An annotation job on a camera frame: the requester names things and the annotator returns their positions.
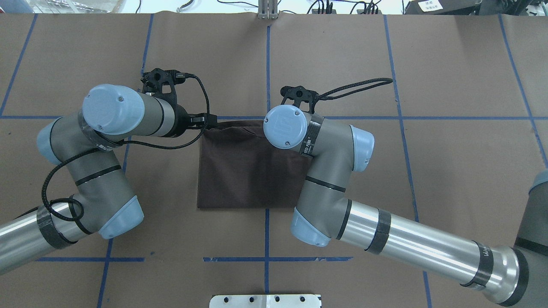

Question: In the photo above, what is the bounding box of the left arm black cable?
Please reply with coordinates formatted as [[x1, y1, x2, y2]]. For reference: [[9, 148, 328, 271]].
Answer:
[[41, 74, 211, 222]]

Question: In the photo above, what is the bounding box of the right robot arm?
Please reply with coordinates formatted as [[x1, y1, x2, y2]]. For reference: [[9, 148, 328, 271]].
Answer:
[[264, 105, 547, 308]]

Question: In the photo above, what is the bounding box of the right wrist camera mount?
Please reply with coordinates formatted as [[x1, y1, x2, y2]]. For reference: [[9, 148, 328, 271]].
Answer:
[[280, 86, 319, 114]]

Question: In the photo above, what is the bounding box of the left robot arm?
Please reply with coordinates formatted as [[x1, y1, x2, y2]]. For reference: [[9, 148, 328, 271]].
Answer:
[[1, 84, 217, 274]]

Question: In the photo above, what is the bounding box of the dark brown t-shirt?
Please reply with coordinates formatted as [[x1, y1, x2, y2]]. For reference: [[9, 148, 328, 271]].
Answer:
[[197, 120, 311, 209]]

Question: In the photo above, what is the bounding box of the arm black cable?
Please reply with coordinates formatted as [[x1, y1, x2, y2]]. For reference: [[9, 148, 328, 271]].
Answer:
[[315, 78, 393, 101], [41, 74, 211, 222]]

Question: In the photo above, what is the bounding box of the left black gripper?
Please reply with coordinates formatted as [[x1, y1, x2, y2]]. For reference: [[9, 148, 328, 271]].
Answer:
[[173, 105, 219, 138]]

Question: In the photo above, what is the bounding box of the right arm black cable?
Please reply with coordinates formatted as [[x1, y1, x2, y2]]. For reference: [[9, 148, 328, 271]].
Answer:
[[315, 78, 393, 101]]

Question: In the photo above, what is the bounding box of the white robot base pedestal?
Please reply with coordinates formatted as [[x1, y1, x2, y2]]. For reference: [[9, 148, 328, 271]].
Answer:
[[209, 294, 323, 308]]

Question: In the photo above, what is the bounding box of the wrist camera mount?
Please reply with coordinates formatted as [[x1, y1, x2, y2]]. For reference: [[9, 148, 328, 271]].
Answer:
[[280, 86, 319, 114], [140, 68, 186, 107]]

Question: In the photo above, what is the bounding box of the aluminium frame post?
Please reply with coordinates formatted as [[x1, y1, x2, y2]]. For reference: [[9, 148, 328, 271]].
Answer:
[[258, 0, 279, 20]]

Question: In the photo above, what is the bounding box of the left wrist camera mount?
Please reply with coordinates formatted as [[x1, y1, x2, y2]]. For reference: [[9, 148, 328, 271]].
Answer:
[[140, 68, 186, 107]]

